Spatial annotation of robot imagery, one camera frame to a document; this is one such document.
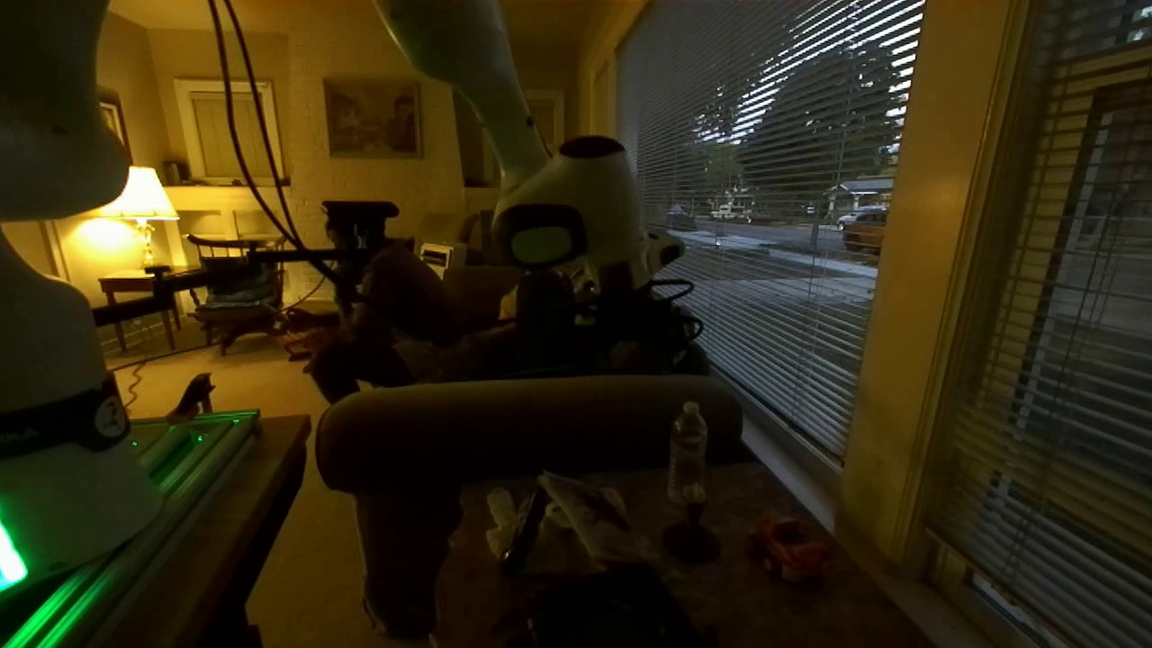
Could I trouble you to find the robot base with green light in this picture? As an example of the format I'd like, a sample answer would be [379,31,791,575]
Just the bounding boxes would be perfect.
[0,392,165,597]

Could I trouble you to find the large white crumpled cloth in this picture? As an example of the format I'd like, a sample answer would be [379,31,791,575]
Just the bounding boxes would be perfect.
[533,469,639,567]

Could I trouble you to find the framed wall picture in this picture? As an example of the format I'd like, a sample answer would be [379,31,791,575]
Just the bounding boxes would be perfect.
[322,75,427,163]

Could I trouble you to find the small black round stand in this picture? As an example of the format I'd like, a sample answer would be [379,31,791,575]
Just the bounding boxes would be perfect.
[664,501,725,566]

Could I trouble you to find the small white cloth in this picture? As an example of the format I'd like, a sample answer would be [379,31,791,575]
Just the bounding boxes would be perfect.
[481,482,527,566]

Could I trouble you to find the lit table lamp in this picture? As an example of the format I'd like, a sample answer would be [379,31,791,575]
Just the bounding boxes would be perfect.
[97,163,185,232]

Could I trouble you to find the wide window blind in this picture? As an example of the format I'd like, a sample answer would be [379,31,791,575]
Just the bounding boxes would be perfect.
[617,0,929,461]

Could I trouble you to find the red toy car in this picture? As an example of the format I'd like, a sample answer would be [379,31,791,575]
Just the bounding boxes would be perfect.
[745,515,835,586]

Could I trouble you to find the parked car outside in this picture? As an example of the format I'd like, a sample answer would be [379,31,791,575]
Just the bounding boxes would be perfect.
[835,201,898,254]

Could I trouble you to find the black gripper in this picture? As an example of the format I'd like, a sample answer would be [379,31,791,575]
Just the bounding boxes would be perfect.
[511,263,618,377]

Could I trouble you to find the clear plastic bottle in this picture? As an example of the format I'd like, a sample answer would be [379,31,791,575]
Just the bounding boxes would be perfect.
[665,400,718,515]

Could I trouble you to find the narrow window blind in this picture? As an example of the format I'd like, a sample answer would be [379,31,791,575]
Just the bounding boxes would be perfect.
[919,0,1152,648]

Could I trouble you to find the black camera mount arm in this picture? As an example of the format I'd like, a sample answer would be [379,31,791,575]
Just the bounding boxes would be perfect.
[185,199,406,305]

